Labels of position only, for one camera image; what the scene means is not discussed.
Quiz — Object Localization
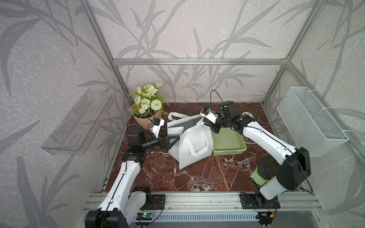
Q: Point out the white insulated delivery bag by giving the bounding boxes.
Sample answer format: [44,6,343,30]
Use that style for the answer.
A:
[167,112,213,170]

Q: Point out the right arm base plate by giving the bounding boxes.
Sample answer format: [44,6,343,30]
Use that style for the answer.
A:
[239,192,281,211]

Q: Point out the left controller board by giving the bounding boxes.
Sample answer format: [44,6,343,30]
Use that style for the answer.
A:
[135,212,155,222]

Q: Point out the right controller board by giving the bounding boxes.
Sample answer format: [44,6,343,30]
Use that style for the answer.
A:
[256,212,276,220]

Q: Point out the white wire mesh basket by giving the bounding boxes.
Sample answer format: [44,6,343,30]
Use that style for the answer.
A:
[277,86,349,157]

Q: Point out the controller board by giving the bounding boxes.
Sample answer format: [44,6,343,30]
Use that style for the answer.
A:
[135,212,155,222]
[256,212,276,220]

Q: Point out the flower bouquet in paper pot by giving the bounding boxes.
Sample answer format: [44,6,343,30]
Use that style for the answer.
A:
[128,82,169,129]

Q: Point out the clear acrylic wall shelf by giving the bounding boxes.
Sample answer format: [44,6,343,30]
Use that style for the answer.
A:
[41,89,115,156]

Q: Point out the green plastic basket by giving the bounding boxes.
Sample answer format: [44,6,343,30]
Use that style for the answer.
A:
[211,128,247,156]

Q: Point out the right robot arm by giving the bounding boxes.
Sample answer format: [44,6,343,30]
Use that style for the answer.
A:
[201,101,311,209]

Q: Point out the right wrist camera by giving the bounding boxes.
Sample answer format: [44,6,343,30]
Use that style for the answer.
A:
[200,107,221,124]

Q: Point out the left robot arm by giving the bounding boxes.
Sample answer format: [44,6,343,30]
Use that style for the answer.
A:
[85,125,180,228]

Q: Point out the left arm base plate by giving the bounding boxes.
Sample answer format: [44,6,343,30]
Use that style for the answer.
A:
[139,194,166,211]

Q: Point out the round decorated tin can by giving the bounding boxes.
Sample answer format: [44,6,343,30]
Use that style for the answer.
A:
[242,112,253,118]

